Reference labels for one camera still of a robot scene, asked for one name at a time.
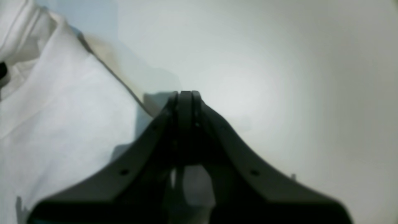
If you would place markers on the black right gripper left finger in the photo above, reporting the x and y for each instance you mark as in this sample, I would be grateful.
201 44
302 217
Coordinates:
129 190

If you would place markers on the white graphic t-shirt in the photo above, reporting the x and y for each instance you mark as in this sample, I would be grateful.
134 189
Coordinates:
64 115

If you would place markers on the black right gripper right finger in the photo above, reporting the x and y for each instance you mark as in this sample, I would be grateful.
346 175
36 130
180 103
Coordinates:
247 189

